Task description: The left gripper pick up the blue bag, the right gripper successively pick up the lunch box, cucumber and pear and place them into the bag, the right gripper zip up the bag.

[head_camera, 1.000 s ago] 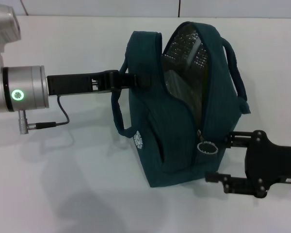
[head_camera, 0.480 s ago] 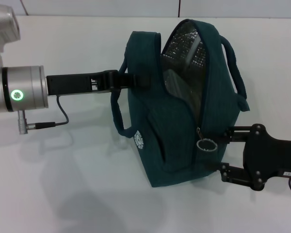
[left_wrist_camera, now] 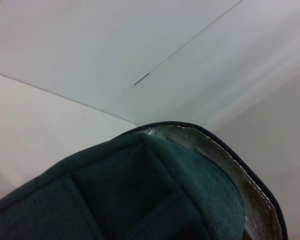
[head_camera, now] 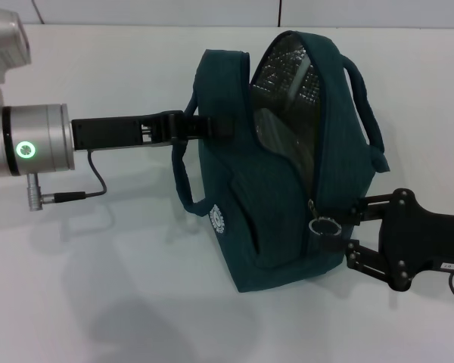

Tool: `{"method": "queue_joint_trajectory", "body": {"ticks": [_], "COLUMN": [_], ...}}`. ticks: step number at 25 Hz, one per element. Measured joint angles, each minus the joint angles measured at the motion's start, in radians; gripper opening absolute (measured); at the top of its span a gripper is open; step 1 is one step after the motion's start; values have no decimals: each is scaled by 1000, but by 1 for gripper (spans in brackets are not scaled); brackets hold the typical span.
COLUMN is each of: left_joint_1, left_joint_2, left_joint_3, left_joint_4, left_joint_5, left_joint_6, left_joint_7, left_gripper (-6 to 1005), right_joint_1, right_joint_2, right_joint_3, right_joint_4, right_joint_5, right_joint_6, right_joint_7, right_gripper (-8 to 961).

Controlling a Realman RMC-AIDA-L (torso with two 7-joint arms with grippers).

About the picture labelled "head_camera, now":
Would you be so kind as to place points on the teal fabric lunch bag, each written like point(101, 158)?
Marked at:
point(272, 227)

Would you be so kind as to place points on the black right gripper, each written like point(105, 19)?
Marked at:
point(427, 238)

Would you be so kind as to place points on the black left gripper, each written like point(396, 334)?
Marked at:
point(113, 130)

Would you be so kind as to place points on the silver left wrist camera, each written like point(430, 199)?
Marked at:
point(4, 45)

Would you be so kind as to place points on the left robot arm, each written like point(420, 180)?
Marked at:
point(26, 140)

